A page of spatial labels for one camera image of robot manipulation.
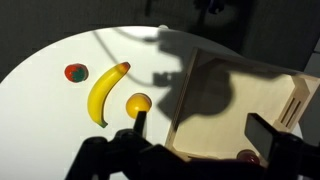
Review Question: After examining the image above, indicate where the yellow orange peach toy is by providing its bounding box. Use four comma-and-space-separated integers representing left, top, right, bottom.
125, 93, 153, 120

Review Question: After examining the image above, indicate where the red strawberry toy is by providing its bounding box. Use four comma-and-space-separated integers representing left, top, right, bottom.
63, 62, 90, 84

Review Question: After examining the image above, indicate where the yellow banana toy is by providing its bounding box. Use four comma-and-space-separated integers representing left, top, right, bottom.
86, 61, 131, 129

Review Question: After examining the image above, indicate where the dark purple plum toy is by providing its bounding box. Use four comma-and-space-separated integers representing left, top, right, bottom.
236, 149, 261, 167

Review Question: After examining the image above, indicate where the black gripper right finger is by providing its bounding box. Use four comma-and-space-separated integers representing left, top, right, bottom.
244, 112, 285, 164

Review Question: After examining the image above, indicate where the light wooden tray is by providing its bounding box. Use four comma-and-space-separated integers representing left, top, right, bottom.
164, 46, 320, 168

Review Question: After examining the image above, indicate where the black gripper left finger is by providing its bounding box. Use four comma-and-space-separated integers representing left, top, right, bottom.
132, 110, 148, 138

